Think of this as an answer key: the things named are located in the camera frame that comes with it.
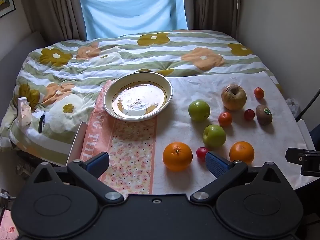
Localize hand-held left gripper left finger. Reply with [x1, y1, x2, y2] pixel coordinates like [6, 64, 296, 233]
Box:
[32, 152, 125, 204]

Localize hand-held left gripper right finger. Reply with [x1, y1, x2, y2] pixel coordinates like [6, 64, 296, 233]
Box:
[190, 151, 288, 204]

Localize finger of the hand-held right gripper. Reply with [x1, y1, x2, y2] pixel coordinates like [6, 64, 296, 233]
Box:
[285, 147, 320, 164]

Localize large orange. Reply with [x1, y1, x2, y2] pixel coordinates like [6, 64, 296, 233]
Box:
[163, 142, 193, 172]
[229, 141, 255, 164]

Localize green apple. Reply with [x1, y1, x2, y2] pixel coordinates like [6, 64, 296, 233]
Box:
[188, 100, 211, 122]
[203, 124, 227, 148]

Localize brown kiwi with green sticker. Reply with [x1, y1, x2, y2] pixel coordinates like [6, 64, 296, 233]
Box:
[256, 104, 273, 126]

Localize cream ceramic bowl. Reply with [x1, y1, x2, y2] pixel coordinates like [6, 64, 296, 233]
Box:
[103, 72, 174, 122]

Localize white panel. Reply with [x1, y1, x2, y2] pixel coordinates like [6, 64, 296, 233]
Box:
[296, 119, 317, 151]

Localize pink floral cloth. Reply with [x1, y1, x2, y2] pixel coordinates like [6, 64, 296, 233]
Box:
[81, 80, 158, 195]

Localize clear plastic bag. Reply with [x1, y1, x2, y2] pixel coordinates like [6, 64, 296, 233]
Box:
[285, 97, 302, 118]

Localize white cloth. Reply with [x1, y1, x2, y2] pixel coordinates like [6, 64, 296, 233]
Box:
[152, 71, 316, 196]

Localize wrinkled yellow-brown apple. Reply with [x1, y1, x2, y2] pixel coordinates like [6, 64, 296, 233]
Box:
[221, 84, 247, 111]

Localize black slim object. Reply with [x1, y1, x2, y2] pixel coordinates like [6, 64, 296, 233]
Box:
[37, 112, 46, 134]

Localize striped floral quilt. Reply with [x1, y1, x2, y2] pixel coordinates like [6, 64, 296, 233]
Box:
[0, 29, 284, 157]

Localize pale bed headboard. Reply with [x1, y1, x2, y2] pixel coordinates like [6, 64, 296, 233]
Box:
[0, 31, 46, 64]

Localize light blue window cloth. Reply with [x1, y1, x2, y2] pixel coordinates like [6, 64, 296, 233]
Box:
[78, 0, 189, 41]

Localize beige curtain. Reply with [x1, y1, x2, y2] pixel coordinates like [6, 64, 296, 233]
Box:
[19, 0, 87, 47]
[183, 0, 241, 39]

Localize black cable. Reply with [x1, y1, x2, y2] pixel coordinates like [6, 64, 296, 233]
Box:
[295, 87, 320, 119]

